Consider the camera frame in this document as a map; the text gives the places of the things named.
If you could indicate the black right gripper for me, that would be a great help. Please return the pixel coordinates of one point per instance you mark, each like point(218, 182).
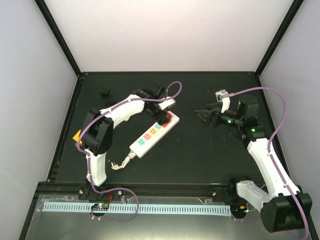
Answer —
point(210, 114)

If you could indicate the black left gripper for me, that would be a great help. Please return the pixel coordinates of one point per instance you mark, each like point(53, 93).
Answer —
point(159, 117)

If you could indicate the red cube socket adapter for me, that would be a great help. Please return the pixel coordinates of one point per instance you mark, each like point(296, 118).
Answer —
point(167, 121)

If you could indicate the white power strip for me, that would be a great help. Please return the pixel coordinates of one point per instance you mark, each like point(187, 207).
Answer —
point(152, 136)

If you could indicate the black power adapter plug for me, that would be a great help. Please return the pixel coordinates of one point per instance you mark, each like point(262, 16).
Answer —
point(106, 93)

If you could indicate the yellow cube socket adapter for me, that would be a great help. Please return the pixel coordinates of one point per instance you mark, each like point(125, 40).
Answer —
point(76, 136)

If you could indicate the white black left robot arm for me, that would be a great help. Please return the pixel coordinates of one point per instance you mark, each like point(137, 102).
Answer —
point(95, 137)

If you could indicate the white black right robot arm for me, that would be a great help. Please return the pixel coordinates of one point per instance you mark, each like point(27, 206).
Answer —
point(282, 206)

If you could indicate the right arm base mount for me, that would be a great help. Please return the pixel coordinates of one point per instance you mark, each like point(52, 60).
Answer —
point(226, 195)

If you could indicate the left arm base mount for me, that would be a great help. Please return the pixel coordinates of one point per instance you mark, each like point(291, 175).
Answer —
point(86, 193)

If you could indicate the black front frame rail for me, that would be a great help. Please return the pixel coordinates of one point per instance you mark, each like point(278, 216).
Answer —
point(140, 189)

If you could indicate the white slotted cable duct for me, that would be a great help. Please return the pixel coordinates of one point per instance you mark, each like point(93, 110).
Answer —
point(120, 208)

